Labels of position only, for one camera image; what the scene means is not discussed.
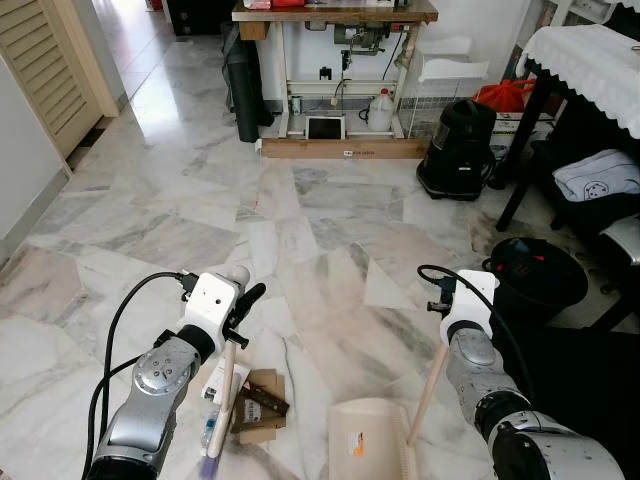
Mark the hand broom with white knob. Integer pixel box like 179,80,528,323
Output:
197,265,251,480

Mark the brown cardboard piece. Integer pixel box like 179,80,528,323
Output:
235,370,291,446

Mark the beige plastic dustpan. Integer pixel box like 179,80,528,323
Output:
328,343,451,480

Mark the small white printed carton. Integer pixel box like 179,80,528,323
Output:
203,360,229,403

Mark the black canister vacuum cleaner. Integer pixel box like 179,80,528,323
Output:
417,97,498,201

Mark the long brown cardboard box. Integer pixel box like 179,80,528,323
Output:
258,137,431,159

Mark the dark wooden table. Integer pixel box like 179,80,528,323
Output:
495,70,561,233

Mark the translucent plastic jug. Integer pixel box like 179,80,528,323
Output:
365,88,396,133

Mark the light blue folded cloth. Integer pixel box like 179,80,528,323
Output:
553,150,640,203

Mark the tall black case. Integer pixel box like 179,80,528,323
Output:
222,25,273,143

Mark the red plastic bag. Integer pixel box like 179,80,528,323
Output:
475,78,536,113

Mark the white lace tablecloth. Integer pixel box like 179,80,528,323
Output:
520,25,640,141

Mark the wooden top sewing table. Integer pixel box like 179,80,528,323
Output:
232,0,441,141

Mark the louvred wooden door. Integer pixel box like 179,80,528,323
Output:
0,0,121,159

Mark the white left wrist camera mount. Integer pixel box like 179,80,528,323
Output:
185,270,249,346

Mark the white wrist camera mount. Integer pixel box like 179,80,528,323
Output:
185,270,249,346
440,270,499,341

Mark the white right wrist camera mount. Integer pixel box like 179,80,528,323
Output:
440,270,499,341

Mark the white wire rack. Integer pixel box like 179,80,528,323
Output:
405,35,491,136

